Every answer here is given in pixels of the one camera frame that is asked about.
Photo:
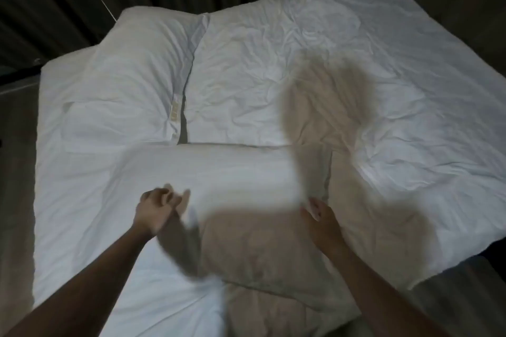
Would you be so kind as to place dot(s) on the white wrinkled duvet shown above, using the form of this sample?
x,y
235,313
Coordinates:
x,y
415,111

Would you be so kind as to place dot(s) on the person's right forearm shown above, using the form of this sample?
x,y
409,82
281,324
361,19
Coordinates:
x,y
375,293

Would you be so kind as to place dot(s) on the person's left hand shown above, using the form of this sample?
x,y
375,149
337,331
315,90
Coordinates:
x,y
156,210

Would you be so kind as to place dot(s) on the white bed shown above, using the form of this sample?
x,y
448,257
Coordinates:
x,y
51,151

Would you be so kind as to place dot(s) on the person's left forearm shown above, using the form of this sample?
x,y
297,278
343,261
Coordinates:
x,y
87,289

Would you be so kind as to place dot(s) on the white pillow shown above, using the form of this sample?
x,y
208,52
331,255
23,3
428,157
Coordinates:
x,y
237,178
134,72

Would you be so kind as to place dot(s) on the person's right hand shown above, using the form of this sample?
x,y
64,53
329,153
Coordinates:
x,y
322,226

